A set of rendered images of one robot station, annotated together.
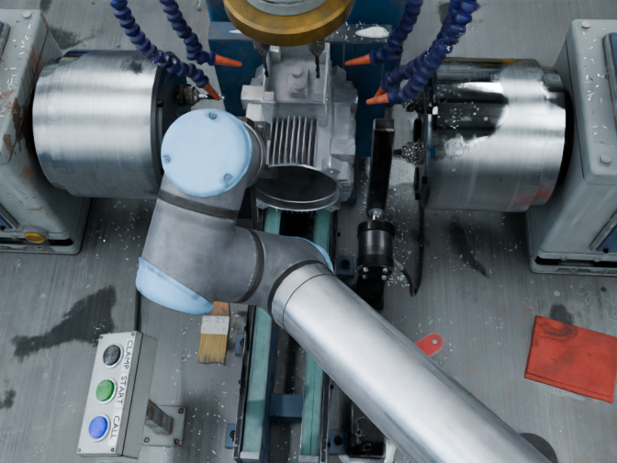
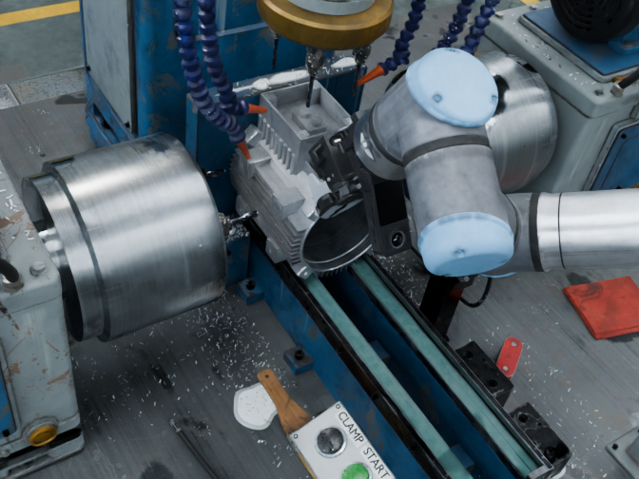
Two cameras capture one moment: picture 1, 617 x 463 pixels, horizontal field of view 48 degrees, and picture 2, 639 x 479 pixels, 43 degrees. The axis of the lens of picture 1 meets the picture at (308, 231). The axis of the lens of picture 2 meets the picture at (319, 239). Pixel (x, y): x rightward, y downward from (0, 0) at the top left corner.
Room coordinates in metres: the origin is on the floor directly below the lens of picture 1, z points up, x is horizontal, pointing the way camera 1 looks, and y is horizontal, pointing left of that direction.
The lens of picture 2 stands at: (0.01, 0.69, 1.85)
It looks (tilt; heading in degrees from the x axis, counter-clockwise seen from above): 45 degrees down; 312
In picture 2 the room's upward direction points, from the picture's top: 11 degrees clockwise
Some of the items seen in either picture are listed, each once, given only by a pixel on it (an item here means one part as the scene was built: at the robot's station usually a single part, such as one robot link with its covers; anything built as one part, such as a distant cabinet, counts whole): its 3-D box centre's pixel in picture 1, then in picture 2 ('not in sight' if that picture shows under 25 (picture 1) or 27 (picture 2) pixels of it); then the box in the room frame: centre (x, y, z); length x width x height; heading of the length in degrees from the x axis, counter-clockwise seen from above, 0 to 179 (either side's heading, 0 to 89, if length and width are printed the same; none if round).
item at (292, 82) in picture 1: (297, 85); (306, 127); (0.70, 0.00, 1.11); 0.12 x 0.11 x 0.07; 171
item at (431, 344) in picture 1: (420, 351); (508, 359); (0.32, -0.18, 0.81); 0.09 x 0.03 x 0.02; 115
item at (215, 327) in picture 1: (217, 310); (296, 422); (0.44, 0.18, 0.80); 0.21 x 0.05 x 0.01; 171
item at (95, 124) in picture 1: (93, 124); (90, 248); (0.71, 0.35, 1.04); 0.37 x 0.25 x 0.25; 82
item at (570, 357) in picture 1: (573, 357); (614, 306); (0.29, -0.44, 0.80); 0.15 x 0.12 x 0.01; 68
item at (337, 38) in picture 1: (305, 81); (261, 152); (0.81, -0.02, 0.97); 0.30 x 0.11 x 0.34; 82
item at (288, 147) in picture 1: (298, 139); (312, 191); (0.66, 0.00, 1.01); 0.20 x 0.19 x 0.19; 171
